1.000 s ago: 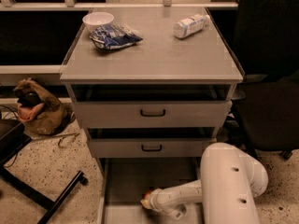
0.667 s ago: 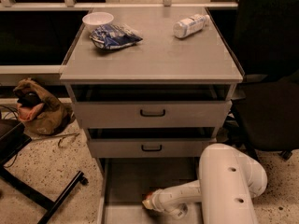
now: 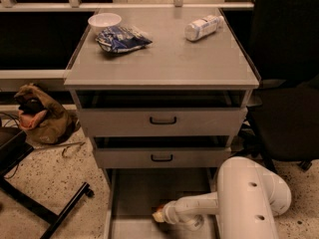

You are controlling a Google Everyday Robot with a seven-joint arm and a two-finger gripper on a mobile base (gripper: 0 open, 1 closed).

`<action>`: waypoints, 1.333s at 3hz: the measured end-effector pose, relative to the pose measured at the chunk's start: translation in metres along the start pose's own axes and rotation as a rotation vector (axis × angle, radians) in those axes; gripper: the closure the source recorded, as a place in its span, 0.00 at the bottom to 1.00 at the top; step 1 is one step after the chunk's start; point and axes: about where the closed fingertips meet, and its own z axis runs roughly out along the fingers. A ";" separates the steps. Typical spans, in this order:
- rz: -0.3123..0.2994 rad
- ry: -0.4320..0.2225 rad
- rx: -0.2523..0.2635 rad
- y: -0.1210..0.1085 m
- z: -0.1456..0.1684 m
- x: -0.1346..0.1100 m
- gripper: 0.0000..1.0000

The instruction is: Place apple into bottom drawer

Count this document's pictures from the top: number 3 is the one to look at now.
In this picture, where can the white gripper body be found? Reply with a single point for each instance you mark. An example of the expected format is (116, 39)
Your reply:
(169, 212)

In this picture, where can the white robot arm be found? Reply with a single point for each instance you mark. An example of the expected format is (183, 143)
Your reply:
(247, 198)

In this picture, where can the bottom grey drawer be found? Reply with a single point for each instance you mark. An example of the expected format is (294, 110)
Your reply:
(137, 193)

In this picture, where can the grey drawer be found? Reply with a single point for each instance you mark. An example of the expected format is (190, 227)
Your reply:
(137, 193)
(161, 157)
(161, 122)

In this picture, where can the middle grey drawer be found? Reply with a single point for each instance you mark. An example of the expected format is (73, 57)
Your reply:
(161, 157)

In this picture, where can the top grey drawer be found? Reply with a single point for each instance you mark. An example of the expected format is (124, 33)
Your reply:
(161, 122)

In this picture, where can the grey drawer cabinet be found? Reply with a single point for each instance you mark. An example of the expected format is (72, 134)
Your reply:
(159, 99)

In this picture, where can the brown bag on floor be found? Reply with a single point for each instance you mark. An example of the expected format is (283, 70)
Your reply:
(43, 118)

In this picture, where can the black office chair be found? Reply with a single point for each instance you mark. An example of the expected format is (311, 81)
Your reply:
(281, 39)

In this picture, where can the blue chip bag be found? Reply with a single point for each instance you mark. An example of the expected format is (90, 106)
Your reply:
(121, 39)

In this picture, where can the white plastic bottle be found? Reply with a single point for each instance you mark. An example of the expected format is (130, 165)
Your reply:
(203, 27)

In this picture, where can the white bowl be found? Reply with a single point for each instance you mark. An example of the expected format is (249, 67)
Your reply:
(101, 21)

